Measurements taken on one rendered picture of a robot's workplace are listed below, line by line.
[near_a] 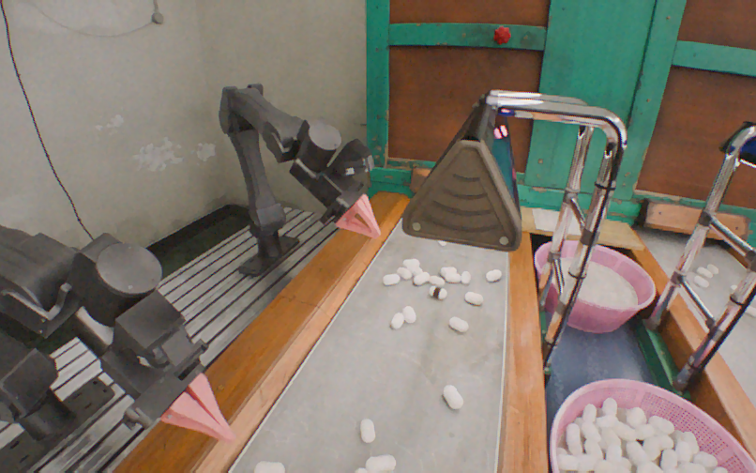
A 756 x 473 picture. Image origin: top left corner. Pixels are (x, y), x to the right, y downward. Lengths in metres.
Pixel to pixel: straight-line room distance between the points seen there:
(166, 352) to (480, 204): 0.26
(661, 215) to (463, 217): 0.92
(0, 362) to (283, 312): 0.41
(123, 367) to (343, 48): 1.90
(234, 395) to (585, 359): 0.61
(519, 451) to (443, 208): 0.33
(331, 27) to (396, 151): 1.19
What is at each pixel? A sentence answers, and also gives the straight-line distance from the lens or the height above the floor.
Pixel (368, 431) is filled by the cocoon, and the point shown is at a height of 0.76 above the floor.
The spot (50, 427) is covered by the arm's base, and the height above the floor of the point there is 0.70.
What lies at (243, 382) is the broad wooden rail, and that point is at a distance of 0.51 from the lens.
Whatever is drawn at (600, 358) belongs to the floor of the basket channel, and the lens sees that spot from 0.74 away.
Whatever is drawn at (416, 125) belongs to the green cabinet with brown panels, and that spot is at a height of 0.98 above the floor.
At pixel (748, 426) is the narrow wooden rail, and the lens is 0.66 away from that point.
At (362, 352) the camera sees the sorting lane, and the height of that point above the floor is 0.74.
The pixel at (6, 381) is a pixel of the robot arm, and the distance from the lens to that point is 0.62.
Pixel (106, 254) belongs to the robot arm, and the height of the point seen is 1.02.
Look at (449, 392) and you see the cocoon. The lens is 0.48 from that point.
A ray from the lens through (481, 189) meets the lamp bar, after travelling 0.21.
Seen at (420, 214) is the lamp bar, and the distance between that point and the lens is 0.22.
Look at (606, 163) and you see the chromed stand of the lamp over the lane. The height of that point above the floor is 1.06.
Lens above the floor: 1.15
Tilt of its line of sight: 29 degrees down
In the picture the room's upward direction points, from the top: straight up
